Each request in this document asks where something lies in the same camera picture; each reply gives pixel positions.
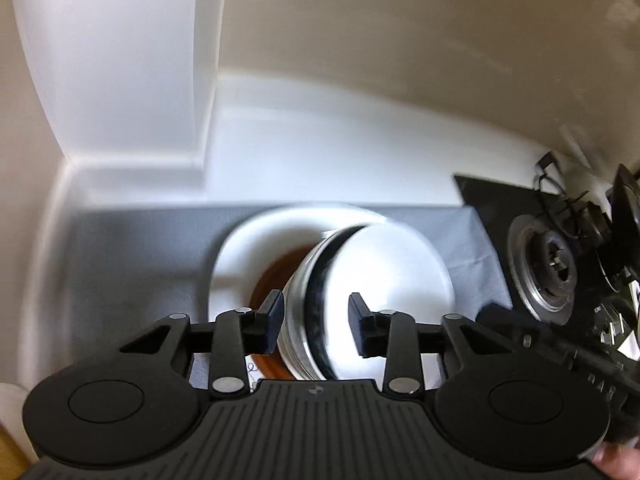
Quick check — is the brown round plate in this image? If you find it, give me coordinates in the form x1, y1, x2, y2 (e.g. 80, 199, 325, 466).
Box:
249, 245, 323, 382

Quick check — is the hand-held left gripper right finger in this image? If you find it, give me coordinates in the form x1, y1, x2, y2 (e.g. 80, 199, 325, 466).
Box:
348, 292, 507, 397

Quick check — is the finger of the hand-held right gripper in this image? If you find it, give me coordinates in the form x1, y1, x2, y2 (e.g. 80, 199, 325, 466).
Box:
475, 304, 540, 350

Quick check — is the black gas stove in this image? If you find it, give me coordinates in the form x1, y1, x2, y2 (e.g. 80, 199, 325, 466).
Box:
452, 152, 640, 363

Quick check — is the grey fabric mat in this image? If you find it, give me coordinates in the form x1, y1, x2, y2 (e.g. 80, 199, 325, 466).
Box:
69, 204, 515, 397

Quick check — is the cream oval plate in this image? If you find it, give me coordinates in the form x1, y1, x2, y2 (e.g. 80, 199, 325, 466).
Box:
0, 382, 30, 431

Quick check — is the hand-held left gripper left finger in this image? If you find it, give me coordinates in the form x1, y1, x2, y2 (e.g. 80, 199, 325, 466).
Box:
120, 290, 287, 402

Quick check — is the person's right hand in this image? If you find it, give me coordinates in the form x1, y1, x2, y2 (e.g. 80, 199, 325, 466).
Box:
595, 441, 640, 480

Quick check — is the white floral plate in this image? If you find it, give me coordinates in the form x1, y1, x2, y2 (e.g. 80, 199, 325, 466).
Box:
209, 202, 457, 363

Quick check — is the white bowl with blue pattern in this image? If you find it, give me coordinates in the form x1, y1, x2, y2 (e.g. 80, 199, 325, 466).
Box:
277, 222, 453, 382

